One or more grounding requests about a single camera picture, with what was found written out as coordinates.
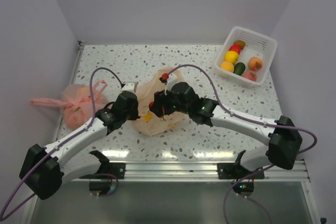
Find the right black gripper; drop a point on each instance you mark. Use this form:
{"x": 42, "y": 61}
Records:
{"x": 160, "y": 100}

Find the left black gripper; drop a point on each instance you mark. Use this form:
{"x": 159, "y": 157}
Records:
{"x": 135, "y": 115}

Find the orange plastic bag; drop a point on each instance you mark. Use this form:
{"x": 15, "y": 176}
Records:
{"x": 149, "y": 123}

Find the small brown fruit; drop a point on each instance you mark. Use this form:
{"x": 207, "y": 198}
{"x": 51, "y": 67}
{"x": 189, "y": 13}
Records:
{"x": 228, "y": 66}

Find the yellow fruit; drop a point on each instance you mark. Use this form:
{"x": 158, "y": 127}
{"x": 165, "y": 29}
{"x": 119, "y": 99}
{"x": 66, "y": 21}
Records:
{"x": 231, "y": 56}

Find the green avocado fruit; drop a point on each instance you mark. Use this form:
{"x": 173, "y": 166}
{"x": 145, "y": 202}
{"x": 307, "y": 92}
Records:
{"x": 239, "y": 68}

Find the pink peach fruit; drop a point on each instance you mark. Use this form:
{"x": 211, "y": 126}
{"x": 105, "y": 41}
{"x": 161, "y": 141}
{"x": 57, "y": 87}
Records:
{"x": 250, "y": 75}

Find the brown kiwi fruit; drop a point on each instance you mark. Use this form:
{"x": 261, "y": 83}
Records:
{"x": 240, "y": 43}

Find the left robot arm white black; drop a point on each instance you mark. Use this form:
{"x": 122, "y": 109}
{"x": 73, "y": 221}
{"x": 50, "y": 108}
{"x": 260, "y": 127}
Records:
{"x": 42, "y": 167}

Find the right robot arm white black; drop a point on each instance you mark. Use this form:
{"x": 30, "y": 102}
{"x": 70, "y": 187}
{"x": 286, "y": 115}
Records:
{"x": 280, "y": 140}

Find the pink plastic bag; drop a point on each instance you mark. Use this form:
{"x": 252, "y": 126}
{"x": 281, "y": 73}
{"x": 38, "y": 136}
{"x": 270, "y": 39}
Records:
{"x": 76, "y": 103}

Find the white plastic basket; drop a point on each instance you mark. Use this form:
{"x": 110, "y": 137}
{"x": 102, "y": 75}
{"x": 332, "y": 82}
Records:
{"x": 256, "y": 45}

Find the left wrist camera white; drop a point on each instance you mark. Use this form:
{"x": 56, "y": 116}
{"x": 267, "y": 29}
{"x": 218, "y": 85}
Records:
{"x": 130, "y": 86}

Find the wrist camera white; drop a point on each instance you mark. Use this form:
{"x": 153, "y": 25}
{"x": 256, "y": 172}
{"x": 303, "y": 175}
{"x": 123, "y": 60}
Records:
{"x": 169, "y": 80}
{"x": 130, "y": 86}

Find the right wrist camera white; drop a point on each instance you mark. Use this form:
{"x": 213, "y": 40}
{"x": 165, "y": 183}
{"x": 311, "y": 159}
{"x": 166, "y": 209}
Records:
{"x": 169, "y": 80}

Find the aluminium rail front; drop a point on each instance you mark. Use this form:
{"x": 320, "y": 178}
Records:
{"x": 189, "y": 171}

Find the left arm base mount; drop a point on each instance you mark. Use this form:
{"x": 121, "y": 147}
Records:
{"x": 109, "y": 174}

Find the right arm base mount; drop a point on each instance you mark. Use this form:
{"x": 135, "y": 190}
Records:
{"x": 235, "y": 171}

